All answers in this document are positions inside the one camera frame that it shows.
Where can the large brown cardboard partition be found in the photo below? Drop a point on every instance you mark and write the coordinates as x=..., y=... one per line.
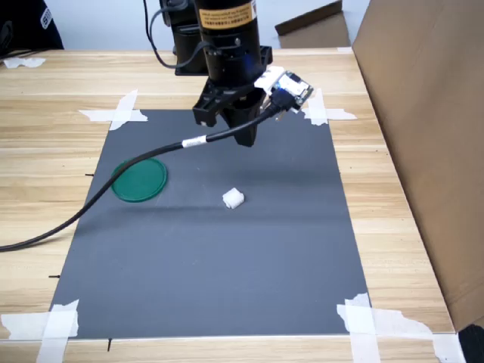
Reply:
x=435, y=132

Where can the crumpled white tape scrap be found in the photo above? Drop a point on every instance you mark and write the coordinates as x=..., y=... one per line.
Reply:
x=19, y=62

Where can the black rounded object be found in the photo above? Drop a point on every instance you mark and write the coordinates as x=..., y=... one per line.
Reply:
x=472, y=344

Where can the white camera box with board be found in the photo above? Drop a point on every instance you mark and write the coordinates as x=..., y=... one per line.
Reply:
x=293, y=85

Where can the dark grey mat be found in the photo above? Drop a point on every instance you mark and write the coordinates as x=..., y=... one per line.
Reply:
x=227, y=264

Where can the small white plastic terminal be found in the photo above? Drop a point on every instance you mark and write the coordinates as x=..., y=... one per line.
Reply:
x=233, y=198

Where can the round green lid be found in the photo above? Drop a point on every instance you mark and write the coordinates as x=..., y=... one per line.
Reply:
x=143, y=181

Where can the folded brown cardboard piece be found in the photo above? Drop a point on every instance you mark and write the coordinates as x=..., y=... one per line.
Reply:
x=321, y=30

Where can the white tape corner patch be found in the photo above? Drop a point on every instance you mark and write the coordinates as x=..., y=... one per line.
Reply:
x=123, y=113
x=363, y=325
x=56, y=329
x=321, y=113

